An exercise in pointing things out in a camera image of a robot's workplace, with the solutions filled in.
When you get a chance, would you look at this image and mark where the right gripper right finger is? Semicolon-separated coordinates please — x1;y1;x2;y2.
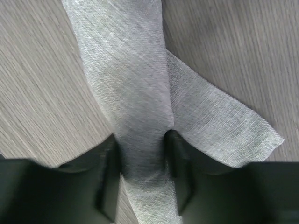
164;130;299;224

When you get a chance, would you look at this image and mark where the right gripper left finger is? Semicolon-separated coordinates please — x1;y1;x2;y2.
0;135;120;224

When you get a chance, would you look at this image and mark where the grey cloth napkin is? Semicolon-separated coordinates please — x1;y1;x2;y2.
62;0;284;224

